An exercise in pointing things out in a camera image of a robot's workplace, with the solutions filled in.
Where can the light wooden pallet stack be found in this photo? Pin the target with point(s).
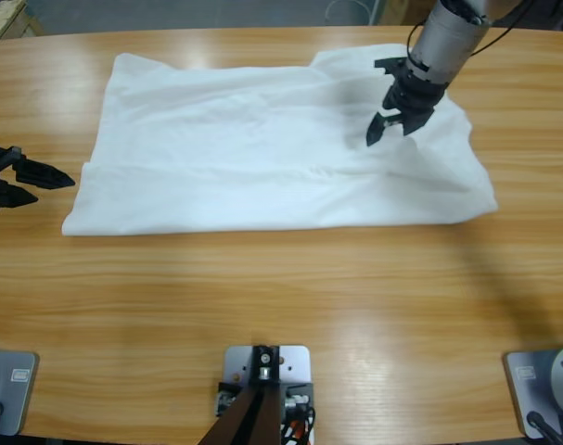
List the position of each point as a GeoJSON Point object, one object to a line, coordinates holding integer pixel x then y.
{"type": "Point", "coordinates": [7, 18]}

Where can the white mount block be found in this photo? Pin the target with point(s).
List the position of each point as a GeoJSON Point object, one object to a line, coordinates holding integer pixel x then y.
{"type": "Point", "coordinates": [295, 366]}

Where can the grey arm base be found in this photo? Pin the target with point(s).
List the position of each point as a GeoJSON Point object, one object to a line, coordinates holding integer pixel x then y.
{"type": "Point", "coordinates": [527, 385]}
{"type": "Point", "coordinates": [12, 394]}

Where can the dark post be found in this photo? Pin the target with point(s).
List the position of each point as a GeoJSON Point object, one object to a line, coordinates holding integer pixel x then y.
{"type": "Point", "coordinates": [255, 417]}

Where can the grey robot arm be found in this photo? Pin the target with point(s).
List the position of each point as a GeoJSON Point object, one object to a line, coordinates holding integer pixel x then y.
{"type": "Point", "coordinates": [443, 37]}

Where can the light brown cardboard box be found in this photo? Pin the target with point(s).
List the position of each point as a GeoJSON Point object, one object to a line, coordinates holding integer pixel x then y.
{"type": "Point", "coordinates": [392, 11]}

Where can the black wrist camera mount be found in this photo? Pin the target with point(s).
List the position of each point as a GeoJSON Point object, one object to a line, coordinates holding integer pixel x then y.
{"type": "Point", "coordinates": [390, 65]}

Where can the white T-shirt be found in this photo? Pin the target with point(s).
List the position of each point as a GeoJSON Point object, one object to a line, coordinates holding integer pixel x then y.
{"type": "Point", "coordinates": [239, 162]}

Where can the dark brown cardboard box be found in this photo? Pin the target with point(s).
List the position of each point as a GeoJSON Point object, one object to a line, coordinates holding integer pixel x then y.
{"type": "Point", "coordinates": [418, 9]}

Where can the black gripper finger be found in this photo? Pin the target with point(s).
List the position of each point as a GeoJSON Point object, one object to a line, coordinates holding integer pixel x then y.
{"type": "Point", "coordinates": [377, 129]}
{"type": "Point", "coordinates": [14, 197]}
{"type": "Point", "coordinates": [44, 177]}
{"type": "Point", "coordinates": [415, 123]}

